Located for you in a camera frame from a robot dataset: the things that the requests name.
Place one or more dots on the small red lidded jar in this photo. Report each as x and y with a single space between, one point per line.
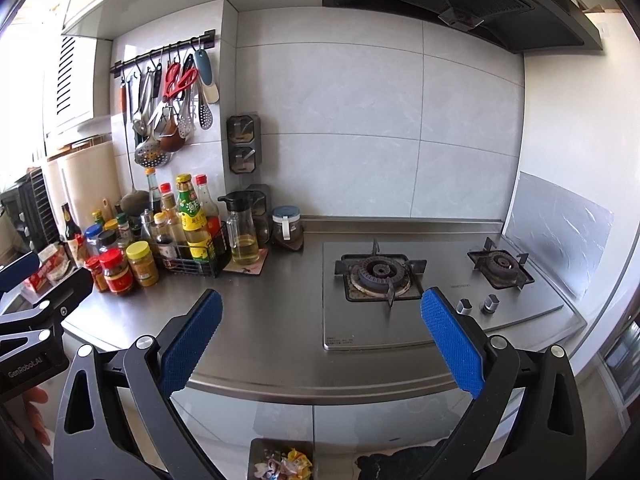
96 275

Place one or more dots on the steel slotted skimmer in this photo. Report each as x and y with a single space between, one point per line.
148 152

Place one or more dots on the red white snack packet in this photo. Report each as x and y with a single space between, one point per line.
47 270

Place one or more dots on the blue lidded glass jar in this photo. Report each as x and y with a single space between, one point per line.
287 225

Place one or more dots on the red kitchen scissors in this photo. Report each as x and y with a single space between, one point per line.
172 80

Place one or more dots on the group of condiment bottles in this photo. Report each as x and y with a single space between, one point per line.
192 220

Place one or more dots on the pale crumpled wrapper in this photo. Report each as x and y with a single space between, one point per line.
267 471

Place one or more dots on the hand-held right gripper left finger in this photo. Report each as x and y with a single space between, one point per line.
192 342

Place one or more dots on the black cat floor mat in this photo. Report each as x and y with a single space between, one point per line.
395 466

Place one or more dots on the brown ladle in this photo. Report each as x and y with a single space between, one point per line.
172 142

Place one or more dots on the black toaster oven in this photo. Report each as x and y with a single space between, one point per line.
20 205

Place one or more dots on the yellow lidded jar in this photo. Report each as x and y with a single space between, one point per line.
142 265

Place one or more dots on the grey wall spice box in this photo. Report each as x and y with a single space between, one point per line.
244 159
264 210
242 127

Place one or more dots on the dark trash bin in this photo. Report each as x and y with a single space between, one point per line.
280 442

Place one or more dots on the red lidded sauce jar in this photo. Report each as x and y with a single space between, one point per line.
117 275

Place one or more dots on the pink coaster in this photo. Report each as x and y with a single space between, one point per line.
260 265

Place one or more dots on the silver stove knob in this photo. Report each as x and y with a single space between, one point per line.
465 306
490 304

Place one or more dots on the stainless gas stove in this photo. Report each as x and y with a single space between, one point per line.
360 322

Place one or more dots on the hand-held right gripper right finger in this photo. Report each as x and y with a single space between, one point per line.
452 342

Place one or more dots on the grey blue scraper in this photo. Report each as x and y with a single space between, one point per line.
205 70

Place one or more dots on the black burner grate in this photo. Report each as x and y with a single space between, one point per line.
380 272
500 265

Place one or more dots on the glass oil dispenser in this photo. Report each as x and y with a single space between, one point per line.
245 245

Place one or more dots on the yellow crumpled wrapper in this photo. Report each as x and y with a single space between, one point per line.
298 461

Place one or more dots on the silver foil splash sheet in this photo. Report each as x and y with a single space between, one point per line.
555 230

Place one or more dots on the steel tongs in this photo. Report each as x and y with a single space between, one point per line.
140 115

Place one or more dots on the black utensil rail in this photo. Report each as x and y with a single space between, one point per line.
150 55

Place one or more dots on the person's left hand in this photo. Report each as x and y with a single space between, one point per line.
36 410

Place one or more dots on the steel strainer spoon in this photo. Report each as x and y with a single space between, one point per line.
186 127

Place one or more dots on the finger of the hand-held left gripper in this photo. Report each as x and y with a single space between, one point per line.
17 272
70 290

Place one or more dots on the beige cutting board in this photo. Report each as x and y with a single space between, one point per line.
92 175
52 185

